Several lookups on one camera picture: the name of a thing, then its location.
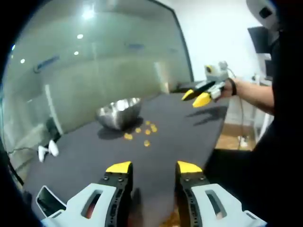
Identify black wall monitor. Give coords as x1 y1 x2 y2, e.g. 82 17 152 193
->
247 26 273 54

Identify white and grey headset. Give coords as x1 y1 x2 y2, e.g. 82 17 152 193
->
246 0 281 31

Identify black wrist strap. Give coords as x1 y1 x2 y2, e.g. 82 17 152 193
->
229 79 238 96

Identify white floor power adapter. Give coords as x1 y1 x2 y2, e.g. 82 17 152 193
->
238 136 248 150

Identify white desk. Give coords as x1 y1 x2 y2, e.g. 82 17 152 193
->
250 73 273 145

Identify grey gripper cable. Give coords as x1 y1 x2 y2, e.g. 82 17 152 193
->
226 67 246 150

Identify white-edged smartphone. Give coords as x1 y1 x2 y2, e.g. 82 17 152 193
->
35 185 68 217

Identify person's right hand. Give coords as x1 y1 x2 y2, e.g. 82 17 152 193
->
219 79 235 98

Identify person's black clothing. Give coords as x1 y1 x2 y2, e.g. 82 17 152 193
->
205 23 303 227

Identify stainless steel bowl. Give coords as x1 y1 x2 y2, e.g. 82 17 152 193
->
95 97 143 131

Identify yellow QQ candies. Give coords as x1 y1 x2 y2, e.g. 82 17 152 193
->
124 120 158 147

